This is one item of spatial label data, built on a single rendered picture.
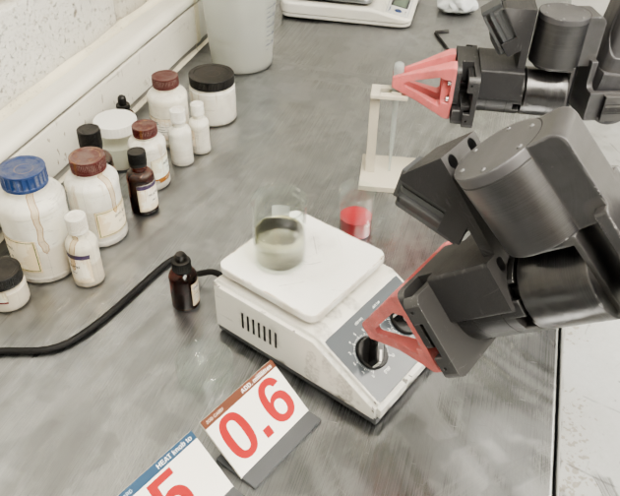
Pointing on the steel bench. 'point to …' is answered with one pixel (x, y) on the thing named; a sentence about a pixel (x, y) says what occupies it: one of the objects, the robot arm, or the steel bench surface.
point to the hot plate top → (309, 272)
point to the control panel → (385, 377)
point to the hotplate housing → (307, 340)
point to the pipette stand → (377, 174)
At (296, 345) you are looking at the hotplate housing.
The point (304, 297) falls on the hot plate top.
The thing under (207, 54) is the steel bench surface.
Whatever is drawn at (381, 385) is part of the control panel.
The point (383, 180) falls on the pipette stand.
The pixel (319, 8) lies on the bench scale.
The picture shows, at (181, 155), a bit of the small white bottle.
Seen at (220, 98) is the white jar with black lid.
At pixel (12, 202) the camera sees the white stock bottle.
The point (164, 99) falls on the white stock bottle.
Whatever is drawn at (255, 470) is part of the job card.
